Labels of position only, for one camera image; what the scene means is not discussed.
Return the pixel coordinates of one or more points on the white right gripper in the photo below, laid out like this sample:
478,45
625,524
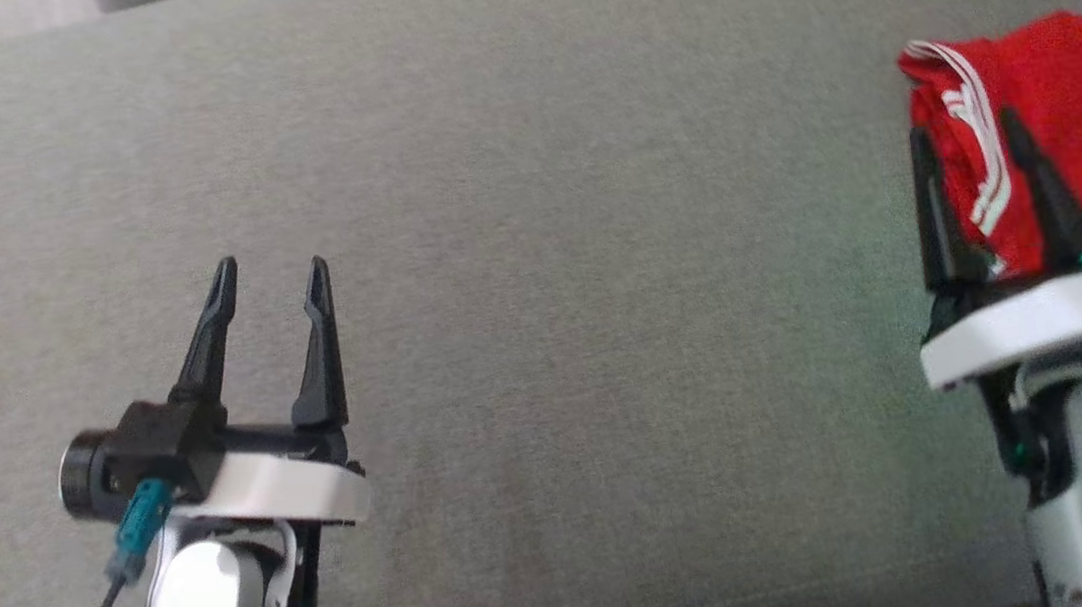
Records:
1026,323

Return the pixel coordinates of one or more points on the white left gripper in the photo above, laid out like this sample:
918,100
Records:
289,486

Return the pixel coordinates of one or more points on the large grey ottoman cushion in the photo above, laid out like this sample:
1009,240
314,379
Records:
600,287

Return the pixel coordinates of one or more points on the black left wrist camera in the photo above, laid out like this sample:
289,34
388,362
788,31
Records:
144,451

